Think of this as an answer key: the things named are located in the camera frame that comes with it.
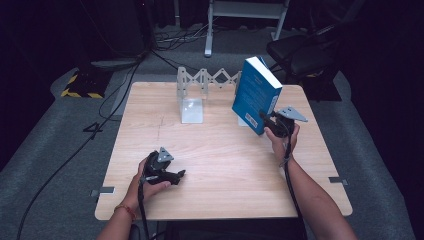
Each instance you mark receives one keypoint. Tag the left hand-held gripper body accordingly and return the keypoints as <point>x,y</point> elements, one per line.
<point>156,165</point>

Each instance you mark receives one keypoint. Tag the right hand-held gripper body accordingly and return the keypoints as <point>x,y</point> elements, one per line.
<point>283,123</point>

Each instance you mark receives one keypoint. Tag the thick blue paperback book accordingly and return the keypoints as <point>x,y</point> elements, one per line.
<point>255,93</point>

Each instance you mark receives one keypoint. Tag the white extendable metal bookend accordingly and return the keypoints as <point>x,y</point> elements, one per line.
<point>191,100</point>

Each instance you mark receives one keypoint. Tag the person's right hand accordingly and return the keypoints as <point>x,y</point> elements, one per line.
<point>281,145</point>

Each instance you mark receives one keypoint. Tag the person's left hand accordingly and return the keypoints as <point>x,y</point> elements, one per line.
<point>146,191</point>

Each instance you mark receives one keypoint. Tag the grey tape strip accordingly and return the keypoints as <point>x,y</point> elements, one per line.
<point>338,181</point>
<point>103,191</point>

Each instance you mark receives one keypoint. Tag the black chair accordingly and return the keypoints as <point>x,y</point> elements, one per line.
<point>300,53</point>

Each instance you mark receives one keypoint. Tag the black yellow striped plate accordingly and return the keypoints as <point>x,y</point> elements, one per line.
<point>85,85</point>

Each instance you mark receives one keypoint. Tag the white metal stand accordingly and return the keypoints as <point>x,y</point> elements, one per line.
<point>245,9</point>

